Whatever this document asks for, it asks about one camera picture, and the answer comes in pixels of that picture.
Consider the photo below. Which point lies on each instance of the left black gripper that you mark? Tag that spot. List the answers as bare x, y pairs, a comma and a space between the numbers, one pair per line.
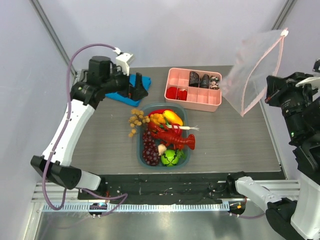
126, 78

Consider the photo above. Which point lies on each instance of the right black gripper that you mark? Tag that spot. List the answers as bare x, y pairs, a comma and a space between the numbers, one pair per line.
272, 88

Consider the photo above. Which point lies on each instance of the clear zip top bag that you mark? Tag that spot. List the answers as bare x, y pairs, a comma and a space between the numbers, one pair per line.
258, 57

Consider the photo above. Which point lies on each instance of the red toy lobster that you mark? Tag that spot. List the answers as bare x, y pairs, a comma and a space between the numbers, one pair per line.
168, 136

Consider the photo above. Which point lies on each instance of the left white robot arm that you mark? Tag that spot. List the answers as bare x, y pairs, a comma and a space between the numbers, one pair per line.
103, 77

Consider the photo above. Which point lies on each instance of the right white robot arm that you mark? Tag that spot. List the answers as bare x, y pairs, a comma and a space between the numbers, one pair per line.
292, 219

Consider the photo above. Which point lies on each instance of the blue folded cloth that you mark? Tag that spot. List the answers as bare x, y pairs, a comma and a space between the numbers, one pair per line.
146, 82

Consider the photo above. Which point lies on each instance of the brown longan bunch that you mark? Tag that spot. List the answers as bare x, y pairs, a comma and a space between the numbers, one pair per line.
138, 121

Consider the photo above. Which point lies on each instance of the red rolled sock left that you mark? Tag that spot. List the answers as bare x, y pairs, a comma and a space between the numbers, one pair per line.
171, 93

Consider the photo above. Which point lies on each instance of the red rolled sock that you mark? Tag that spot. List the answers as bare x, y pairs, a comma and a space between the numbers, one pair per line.
181, 94
171, 93

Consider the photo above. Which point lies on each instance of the orange toy fruit cluster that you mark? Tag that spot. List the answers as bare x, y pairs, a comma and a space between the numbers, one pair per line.
157, 118

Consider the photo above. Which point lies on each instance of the yellow toy mango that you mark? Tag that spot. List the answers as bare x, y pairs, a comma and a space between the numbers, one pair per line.
172, 117

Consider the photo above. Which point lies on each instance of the red rolled sock right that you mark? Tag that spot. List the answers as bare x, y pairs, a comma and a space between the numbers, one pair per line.
181, 94

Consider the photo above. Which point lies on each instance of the toy green onion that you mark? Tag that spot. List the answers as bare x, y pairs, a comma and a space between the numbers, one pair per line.
176, 125

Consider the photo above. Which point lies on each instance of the dark rolled sock left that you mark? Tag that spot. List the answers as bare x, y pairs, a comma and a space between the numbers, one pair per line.
194, 79

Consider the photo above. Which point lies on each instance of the dark rolled sock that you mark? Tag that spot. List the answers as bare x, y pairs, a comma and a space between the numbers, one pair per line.
204, 81
194, 79

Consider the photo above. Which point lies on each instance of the pink divided organizer box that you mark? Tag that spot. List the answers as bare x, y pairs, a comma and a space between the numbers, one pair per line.
201, 99

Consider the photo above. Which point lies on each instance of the white toy garlic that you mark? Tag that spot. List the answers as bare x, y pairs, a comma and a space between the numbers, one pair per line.
161, 149

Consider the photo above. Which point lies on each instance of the purple grape bunch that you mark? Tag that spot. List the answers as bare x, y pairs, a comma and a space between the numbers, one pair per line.
150, 152

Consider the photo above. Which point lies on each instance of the dark rolled sock middle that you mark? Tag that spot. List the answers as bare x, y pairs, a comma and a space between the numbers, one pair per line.
204, 81

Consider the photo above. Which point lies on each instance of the floral rolled sock right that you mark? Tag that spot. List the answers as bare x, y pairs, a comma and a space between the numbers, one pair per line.
214, 83

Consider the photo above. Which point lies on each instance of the green toy melon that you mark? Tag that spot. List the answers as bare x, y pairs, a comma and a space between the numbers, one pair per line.
170, 158

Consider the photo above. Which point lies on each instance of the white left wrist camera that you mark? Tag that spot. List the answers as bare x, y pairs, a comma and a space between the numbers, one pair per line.
123, 60

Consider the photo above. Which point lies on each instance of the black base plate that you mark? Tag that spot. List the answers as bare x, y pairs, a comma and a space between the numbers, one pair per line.
171, 189

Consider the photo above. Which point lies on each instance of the white slotted cable duct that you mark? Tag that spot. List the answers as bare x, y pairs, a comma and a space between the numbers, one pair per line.
130, 208

